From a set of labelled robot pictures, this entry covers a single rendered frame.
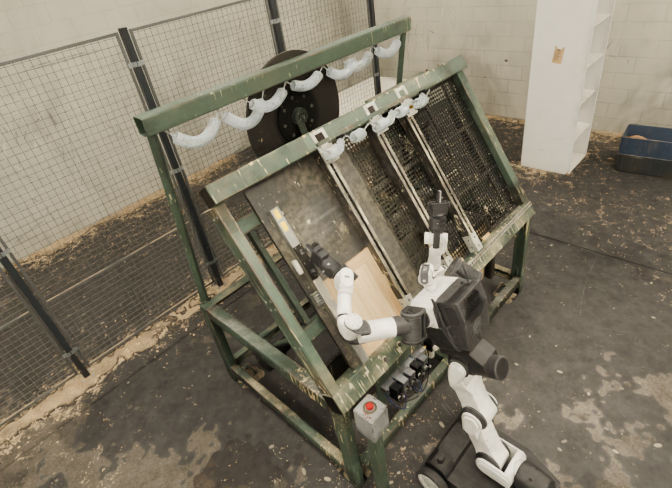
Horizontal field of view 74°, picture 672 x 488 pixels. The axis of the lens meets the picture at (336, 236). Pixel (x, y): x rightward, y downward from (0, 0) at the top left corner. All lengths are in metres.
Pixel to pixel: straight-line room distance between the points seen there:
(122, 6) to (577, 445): 6.47
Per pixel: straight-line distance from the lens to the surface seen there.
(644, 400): 3.71
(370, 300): 2.53
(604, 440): 3.45
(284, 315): 2.21
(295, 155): 2.34
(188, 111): 2.50
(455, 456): 2.99
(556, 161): 6.05
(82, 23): 6.55
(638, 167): 6.23
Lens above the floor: 2.81
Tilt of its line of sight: 34 degrees down
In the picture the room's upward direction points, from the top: 10 degrees counter-clockwise
